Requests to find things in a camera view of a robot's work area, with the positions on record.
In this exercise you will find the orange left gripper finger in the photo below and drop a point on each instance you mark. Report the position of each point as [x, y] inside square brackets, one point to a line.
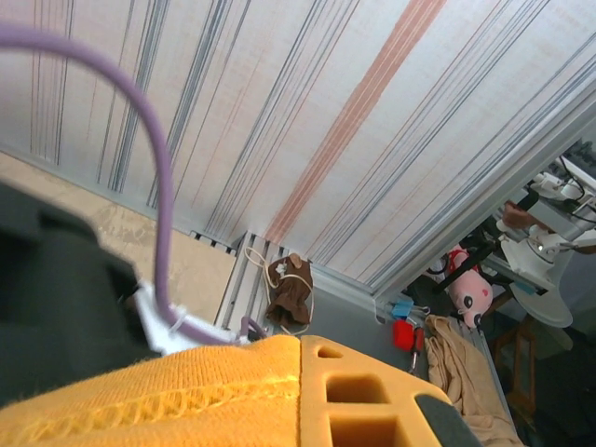
[372, 386]

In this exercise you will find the yellow t-shirt with blue print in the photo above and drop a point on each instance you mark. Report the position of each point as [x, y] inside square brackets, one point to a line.
[139, 400]

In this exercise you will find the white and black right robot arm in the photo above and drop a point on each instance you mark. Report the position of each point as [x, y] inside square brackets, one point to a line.
[56, 288]

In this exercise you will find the red clamp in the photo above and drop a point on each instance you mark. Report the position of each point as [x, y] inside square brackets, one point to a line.
[402, 333]

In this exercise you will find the blue binder clip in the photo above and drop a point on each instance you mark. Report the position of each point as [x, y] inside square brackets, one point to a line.
[402, 308]

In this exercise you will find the beige cloth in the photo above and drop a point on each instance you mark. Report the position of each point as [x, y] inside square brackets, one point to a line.
[456, 372]

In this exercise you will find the pink plush toy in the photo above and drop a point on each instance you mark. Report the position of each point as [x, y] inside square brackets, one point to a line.
[470, 295]

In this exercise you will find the wooden stool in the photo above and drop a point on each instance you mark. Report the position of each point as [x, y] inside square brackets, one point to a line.
[517, 363]

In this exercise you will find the white lamp-shaped device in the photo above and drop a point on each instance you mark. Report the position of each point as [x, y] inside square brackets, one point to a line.
[535, 274]

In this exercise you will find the aluminium mounting rail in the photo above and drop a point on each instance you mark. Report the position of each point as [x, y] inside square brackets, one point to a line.
[233, 302]

